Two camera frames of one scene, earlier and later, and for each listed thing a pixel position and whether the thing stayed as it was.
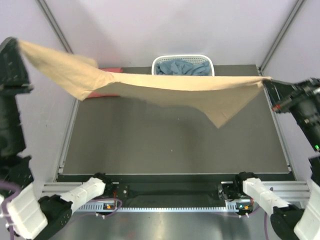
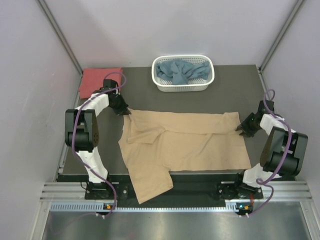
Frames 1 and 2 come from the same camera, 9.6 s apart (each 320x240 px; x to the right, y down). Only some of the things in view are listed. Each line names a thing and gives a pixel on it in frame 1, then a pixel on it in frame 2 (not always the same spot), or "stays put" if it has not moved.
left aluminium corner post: (55, 25) stays put
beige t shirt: (220, 97) to (154, 144)
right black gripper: (282, 95) to (244, 126)
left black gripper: (13, 71) to (124, 106)
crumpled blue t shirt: (180, 67) stays put
